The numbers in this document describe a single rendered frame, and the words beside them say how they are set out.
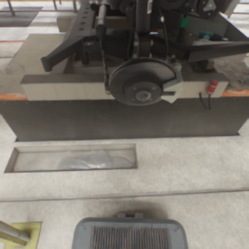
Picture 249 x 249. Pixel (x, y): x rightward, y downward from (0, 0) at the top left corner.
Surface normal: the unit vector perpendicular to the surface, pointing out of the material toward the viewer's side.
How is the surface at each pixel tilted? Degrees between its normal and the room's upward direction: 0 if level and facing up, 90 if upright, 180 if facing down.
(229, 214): 0
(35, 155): 0
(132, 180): 0
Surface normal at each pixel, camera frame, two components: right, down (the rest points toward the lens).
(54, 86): 0.05, 0.76
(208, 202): 0.03, -0.65
